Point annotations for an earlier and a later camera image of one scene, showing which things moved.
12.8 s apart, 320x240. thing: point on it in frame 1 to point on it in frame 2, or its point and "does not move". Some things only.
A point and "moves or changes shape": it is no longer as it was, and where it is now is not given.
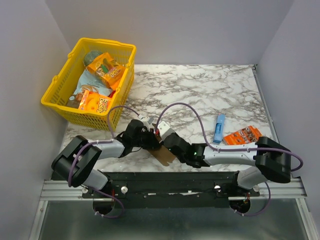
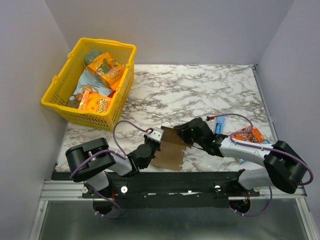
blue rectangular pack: (219, 132) does not move
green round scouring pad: (90, 56) does not move
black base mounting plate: (169, 189) does not move
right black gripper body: (166, 140) to (189, 131)
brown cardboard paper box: (162, 154) moves or changes shape
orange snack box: (248, 135) does not move
